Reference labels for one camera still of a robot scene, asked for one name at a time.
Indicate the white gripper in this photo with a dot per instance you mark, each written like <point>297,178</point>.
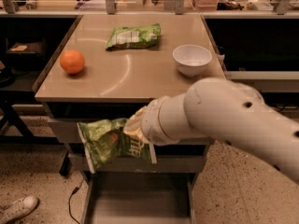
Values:
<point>150,121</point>

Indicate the green jalapeno chip bag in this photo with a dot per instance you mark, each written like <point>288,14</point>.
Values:
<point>104,140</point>

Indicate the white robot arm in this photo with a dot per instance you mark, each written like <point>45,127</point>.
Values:
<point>232,113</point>

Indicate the grey drawer cabinet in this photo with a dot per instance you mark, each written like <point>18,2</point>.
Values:
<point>114,84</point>

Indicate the middle grey drawer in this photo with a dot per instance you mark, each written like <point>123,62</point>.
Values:
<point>164,164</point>

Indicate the grey drawer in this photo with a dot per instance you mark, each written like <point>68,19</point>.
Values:
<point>164,164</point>
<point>66,131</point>

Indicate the top grey drawer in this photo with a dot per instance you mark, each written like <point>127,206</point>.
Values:
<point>66,131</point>

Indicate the open bottom drawer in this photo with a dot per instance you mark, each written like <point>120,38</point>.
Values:
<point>139,198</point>

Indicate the green chip bag on counter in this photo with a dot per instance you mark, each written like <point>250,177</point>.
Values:
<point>140,37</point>

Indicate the white bowl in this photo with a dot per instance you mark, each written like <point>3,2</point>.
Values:
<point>191,60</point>

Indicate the orange fruit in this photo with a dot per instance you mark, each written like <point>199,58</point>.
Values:
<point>72,61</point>

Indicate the white sneaker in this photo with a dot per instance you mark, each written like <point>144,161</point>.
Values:
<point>18,209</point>

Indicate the black table frame left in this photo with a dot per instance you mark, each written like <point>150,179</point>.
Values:
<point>7,100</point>

